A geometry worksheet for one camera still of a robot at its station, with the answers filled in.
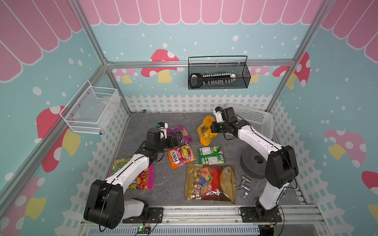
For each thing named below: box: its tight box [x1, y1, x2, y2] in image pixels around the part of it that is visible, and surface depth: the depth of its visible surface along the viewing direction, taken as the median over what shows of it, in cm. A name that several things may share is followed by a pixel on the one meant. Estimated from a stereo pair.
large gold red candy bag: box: [185, 163, 237, 205], surface depth 83 cm
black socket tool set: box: [189, 72, 237, 89], surface depth 91 cm
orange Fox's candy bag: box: [167, 144, 197, 170], surface depth 96 cm
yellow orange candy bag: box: [196, 115, 219, 147], surface depth 96 cm
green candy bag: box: [198, 145, 225, 166], surface depth 96 cm
